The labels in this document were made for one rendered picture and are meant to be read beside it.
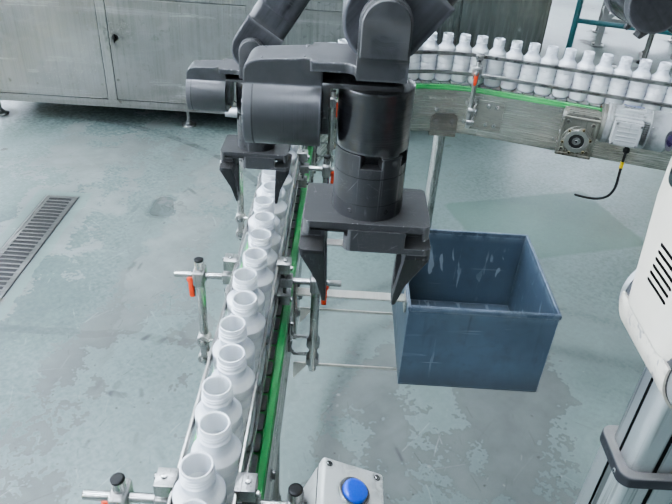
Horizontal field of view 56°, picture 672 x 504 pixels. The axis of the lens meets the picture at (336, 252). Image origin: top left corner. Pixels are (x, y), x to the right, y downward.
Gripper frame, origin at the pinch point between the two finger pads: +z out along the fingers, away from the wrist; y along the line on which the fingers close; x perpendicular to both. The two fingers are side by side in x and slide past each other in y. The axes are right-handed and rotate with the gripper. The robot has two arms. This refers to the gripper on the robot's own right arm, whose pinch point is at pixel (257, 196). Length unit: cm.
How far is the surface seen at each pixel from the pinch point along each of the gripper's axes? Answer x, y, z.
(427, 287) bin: -41, -38, 46
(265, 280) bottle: 7.3, -2.2, 11.5
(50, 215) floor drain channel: -189, 134, 124
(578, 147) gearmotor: -110, -93, 34
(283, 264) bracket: 1.4, -4.6, 12.2
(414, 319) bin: -10.7, -30.6, 32.3
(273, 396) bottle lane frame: 20.5, -5.0, 24.2
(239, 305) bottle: 19.1, 0.1, 7.5
